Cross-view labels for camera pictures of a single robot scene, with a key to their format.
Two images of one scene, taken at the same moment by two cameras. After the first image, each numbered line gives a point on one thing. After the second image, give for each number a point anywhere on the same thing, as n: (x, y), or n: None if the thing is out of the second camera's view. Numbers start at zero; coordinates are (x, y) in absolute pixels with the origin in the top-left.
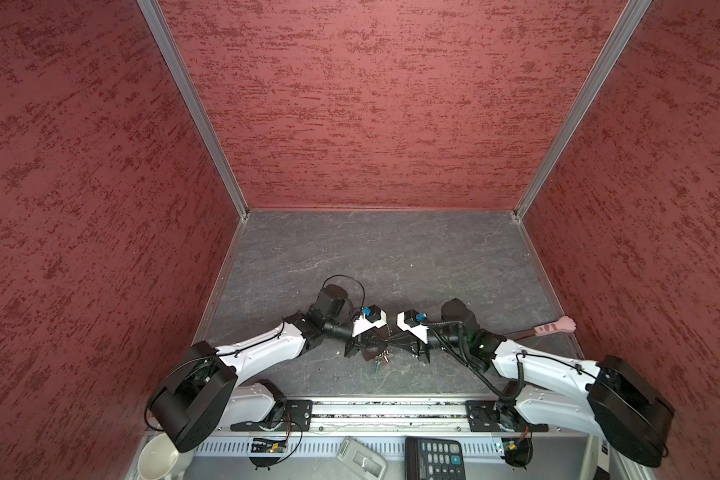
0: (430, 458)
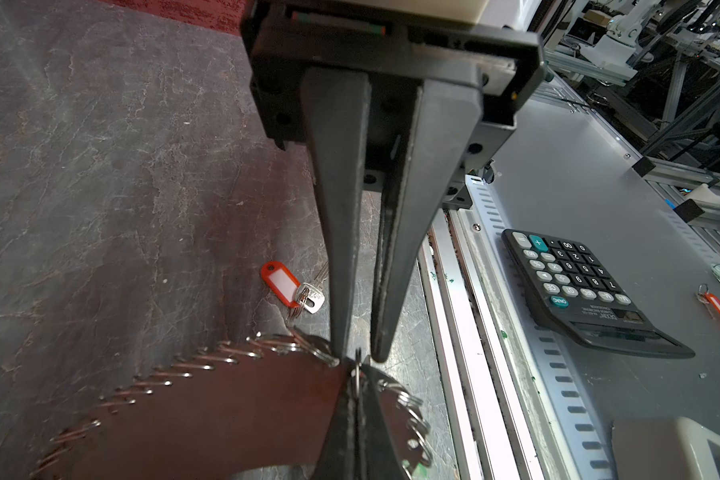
0: (571, 289)
